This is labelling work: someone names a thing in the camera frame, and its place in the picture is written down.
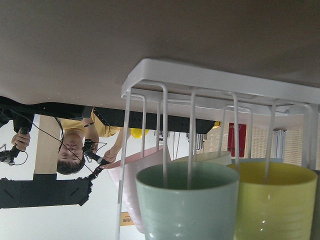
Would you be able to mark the green cup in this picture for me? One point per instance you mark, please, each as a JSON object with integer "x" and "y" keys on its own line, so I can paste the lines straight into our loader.
{"x": 206, "y": 210}

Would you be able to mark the pink cup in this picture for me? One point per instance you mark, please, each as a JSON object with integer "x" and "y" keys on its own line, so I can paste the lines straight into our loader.
{"x": 133, "y": 164}

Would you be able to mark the cream white cup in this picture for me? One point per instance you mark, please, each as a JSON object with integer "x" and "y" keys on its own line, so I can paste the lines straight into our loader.
{"x": 222, "y": 158}

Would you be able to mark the yellow cup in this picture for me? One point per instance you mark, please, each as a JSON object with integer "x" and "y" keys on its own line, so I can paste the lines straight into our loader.
{"x": 278, "y": 208}

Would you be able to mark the person in yellow shirt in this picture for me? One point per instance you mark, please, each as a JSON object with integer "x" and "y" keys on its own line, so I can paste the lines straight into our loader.
{"x": 70, "y": 157}

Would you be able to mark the white wire cup rack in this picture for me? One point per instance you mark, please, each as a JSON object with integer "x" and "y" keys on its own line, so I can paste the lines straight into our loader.
{"x": 210, "y": 89}

